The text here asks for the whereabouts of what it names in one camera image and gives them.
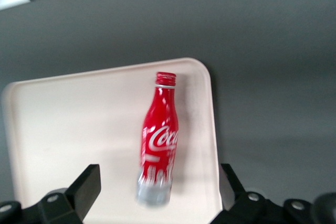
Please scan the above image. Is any red coke bottle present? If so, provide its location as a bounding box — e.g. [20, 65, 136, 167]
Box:
[134, 71, 180, 207]

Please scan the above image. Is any beige plastic tray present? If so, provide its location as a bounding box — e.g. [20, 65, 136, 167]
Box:
[1, 56, 224, 224]

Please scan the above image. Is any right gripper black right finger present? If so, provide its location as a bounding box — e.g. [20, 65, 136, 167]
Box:
[209, 163, 285, 224]

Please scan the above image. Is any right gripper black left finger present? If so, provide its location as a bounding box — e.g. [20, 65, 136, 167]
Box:
[37, 163, 102, 224]

